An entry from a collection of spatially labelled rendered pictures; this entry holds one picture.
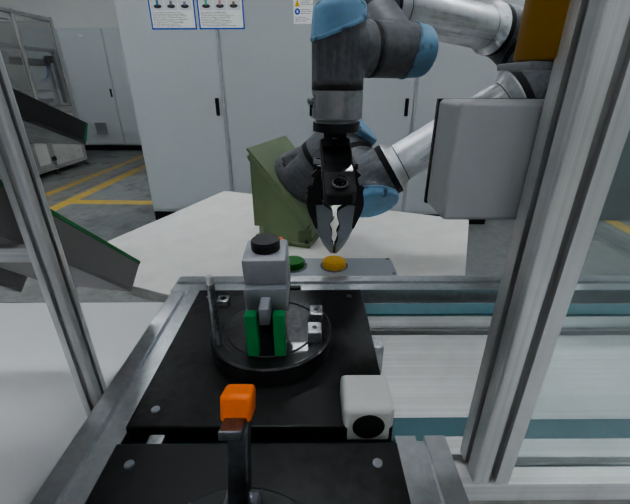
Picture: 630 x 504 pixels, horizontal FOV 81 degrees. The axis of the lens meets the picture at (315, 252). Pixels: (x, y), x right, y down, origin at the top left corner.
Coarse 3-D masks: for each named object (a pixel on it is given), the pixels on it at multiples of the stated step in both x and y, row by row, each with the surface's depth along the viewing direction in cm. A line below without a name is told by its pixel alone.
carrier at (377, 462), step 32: (128, 448) 31; (160, 448) 31; (192, 448) 31; (224, 448) 31; (256, 448) 31; (288, 448) 31; (320, 448) 31; (352, 448) 31; (384, 448) 31; (128, 480) 29; (160, 480) 29; (192, 480) 29; (224, 480) 29; (256, 480) 29; (288, 480) 29; (320, 480) 29; (352, 480) 29; (384, 480) 29
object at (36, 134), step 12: (24, 96) 33; (24, 108) 33; (36, 108) 35; (48, 108) 36; (24, 120) 33; (36, 120) 35; (48, 120) 36; (60, 120) 37; (72, 120) 39; (36, 132) 37; (48, 132) 37; (60, 132) 37; (72, 132) 39; (84, 132) 40; (84, 144) 41
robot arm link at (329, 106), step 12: (324, 96) 51; (336, 96) 51; (348, 96) 51; (360, 96) 53; (312, 108) 54; (324, 108) 52; (336, 108) 52; (348, 108) 52; (360, 108) 53; (324, 120) 53; (336, 120) 52; (348, 120) 53
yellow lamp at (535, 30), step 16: (528, 0) 20; (544, 0) 19; (560, 0) 18; (528, 16) 20; (544, 16) 19; (560, 16) 19; (528, 32) 20; (544, 32) 19; (560, 32) 19; (528, 48) 20; (544, 48) 19
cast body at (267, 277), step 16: (256, 240) 38; (272, 240) 37; (256, 256) 37; (272, 256) 37; (288, 256) 40; (256, 272) 37; (272, 272) 37; (288, 272) 40; (256, 288) 37; (272, 288) 37; (288, 288) 40; (256, 304) 38; (272, 304) 38; (288, 304) 39
